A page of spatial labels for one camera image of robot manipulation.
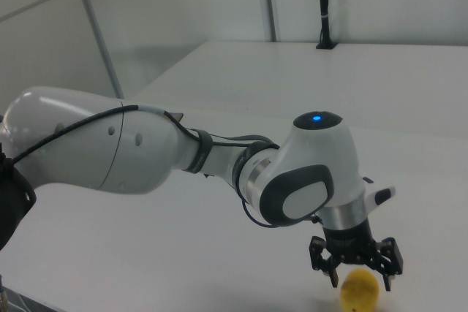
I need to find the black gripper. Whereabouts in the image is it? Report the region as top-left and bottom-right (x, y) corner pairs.
(309, 218), (406, 292)

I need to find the yellow lemon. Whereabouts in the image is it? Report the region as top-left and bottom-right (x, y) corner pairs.
(339, 268), (381, 312)

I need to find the black cover on arm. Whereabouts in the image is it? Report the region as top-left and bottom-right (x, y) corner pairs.
(0, 143), (37, 251)

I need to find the grey crumpled cover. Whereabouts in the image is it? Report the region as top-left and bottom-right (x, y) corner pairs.
(0, 278), (48, 312)

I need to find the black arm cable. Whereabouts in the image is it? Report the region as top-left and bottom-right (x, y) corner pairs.
(12, 104), (281, 167)

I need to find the slanted grey partition post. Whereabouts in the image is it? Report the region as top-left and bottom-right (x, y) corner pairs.
(68, 0), (125, 100)

